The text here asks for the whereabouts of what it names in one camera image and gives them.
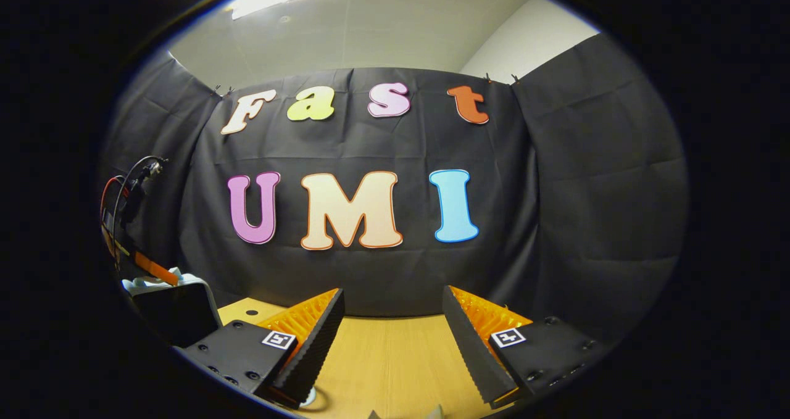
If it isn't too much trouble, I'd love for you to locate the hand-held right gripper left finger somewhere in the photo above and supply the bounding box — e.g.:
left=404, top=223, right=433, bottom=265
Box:
left=179, top=288, right=346, bottom=407

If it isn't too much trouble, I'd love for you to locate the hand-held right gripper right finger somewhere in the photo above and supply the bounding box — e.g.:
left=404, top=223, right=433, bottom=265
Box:
left=441, top=285, right=620, bottom=407

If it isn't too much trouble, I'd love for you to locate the light blue suitcase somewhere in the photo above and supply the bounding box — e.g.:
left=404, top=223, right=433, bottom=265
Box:
left=122, top=268, right=331, bottom=415

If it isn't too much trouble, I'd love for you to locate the black backdrop cloth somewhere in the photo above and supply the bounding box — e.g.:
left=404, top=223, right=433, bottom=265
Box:
left=99, top=33, right=689, bottom=346

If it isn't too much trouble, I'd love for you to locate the black cable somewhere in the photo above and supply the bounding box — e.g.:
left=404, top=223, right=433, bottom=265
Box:
left=113, top=156, right=168, bottom=241

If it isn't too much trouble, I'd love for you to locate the red cable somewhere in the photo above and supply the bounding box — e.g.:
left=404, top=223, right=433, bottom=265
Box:
left=101, top=175, right=127, bottom=222

